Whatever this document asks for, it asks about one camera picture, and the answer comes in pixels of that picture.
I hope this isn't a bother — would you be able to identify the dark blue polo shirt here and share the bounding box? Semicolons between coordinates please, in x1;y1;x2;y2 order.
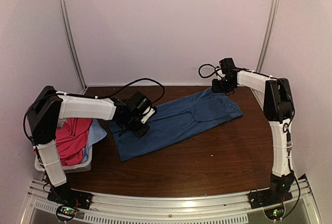
108;88;243;161

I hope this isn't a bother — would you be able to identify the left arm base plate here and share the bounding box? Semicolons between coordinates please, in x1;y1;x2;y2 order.
47;189;92;210

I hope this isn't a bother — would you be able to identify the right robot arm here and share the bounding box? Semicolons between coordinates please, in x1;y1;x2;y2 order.
212;58;295;204

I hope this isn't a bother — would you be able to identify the aluminium front rail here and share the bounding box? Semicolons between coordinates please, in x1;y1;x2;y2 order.
24;174;320;224

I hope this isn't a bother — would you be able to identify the circuit board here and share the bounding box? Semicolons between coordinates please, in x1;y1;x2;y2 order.
264;206;285;221
56;205;78;222

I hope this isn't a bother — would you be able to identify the left aluminium frame post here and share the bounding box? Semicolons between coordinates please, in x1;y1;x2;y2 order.
58;0;87;91

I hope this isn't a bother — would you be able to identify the left circuit board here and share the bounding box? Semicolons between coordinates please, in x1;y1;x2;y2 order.
56;205;78;222

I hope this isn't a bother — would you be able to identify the light blue garment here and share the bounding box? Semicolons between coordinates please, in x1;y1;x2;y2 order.
77;118;107;164

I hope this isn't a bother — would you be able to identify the white plastic laundry basket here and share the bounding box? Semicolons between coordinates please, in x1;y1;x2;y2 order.
34;117;94;173

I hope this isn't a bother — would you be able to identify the right circuit board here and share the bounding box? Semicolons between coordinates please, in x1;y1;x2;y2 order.
264;206;285;221

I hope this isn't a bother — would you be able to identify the right aluminium frame post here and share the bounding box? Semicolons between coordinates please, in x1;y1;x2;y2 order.
256;0;280;72

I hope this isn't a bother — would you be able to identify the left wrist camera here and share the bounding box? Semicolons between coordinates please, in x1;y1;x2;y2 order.
141;106;157;124

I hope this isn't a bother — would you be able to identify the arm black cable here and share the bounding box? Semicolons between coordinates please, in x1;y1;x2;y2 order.
108;78;166;105
198;63;221;79

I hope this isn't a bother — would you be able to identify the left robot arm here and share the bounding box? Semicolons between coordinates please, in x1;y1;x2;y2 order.
24;86;157;205

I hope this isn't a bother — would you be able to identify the aluminium frame post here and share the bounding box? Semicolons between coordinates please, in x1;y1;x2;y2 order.
58;0;87;91
256;0;280;72

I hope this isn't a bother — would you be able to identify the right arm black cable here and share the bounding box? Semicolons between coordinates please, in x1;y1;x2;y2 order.
198;63;221;79

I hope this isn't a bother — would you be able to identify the red garment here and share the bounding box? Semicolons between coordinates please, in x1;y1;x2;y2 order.
32;117;92;167

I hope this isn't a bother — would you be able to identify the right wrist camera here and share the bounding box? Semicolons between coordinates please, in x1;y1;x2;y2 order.
214;66;223;77

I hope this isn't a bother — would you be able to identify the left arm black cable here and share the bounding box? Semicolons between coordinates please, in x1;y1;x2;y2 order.
108;78;166;105

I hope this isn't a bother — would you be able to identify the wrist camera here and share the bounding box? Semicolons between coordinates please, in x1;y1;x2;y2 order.
214;66;223;77
141;106;157;124

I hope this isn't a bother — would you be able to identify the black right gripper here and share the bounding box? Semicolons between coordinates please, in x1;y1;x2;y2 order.
212;77;235;93

